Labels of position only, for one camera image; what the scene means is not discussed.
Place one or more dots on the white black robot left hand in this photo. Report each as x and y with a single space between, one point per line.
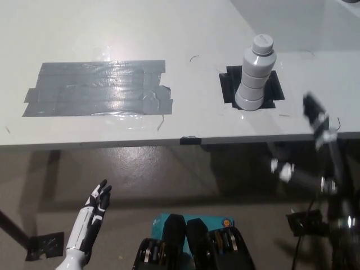
84 225

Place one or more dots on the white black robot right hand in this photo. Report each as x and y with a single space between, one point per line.
334 157

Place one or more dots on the white ribbed plastic bottle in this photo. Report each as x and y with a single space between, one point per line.
254 81

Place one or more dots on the black teal robot torso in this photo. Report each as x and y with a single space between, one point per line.
194 244

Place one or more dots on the black floor tape patch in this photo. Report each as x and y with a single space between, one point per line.
45 244
306 222

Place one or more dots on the black diagonal table leg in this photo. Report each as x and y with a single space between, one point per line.
14 226

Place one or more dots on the black tape square marker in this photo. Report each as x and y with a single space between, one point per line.
274 90

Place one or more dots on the small black tape strip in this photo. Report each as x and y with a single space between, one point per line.
191 140

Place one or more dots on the grey duct tape patch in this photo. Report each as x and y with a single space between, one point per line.
95 88

